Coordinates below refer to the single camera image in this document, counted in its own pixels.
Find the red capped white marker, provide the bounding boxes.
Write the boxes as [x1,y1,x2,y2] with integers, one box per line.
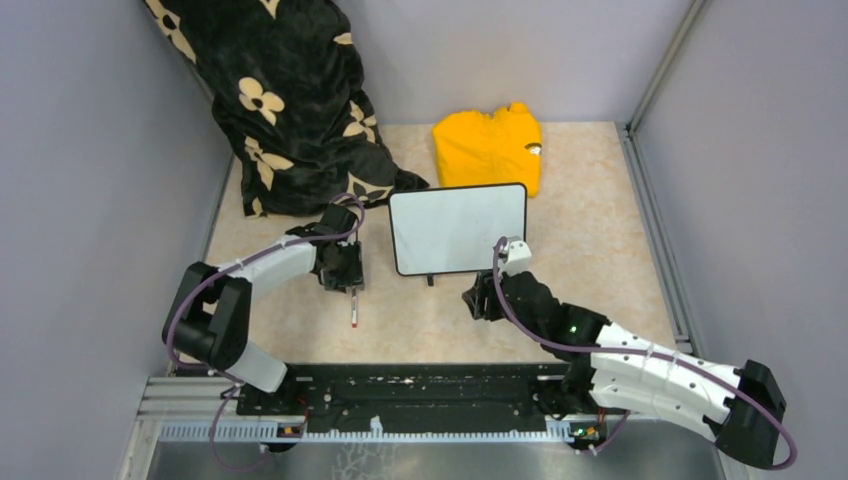
[351,288,359,328]

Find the black framed whiteboard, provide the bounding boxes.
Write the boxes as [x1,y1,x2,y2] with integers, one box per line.
[388,183,528,277]

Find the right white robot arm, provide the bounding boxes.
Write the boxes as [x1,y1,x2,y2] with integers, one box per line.
[461,271,798,470]

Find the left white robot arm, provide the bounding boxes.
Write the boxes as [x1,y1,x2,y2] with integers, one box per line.
[162,205,365,414]

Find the folded yellow shirt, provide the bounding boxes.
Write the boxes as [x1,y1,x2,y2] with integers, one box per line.
[432,102,543,198]

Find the black floral fleece blanket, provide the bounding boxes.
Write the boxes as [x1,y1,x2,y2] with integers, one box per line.
[146,1,427,217]

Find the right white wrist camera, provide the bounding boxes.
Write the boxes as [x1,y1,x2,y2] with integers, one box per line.
[497,237,532,276]

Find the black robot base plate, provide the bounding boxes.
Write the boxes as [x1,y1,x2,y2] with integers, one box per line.
[236,362,612,434]

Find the white slotted cable duct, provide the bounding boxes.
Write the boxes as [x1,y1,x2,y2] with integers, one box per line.
[158,417,575,444]

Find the right aluminium frame rail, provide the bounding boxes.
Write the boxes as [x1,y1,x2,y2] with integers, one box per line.
[616,0,757,480]

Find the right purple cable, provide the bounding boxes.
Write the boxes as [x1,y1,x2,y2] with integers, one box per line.
[492,236,799,472]

